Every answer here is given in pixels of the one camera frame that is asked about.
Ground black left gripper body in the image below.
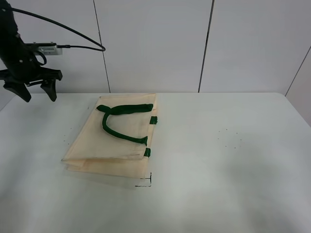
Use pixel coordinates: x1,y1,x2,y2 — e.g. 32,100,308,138
0,38,62,84

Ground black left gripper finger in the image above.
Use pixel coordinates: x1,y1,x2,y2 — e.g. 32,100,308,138
3,82,31,102
40,80,57,101

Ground cream linen bag green handles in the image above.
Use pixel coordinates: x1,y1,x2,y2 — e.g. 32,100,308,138
62,94,157,179

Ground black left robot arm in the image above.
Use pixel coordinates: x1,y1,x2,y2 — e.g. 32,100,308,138
0,0,63,102

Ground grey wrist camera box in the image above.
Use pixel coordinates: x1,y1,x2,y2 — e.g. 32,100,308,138
26,43,63,55

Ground black camera cable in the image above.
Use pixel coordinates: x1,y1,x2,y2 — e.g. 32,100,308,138
1,6,106,66

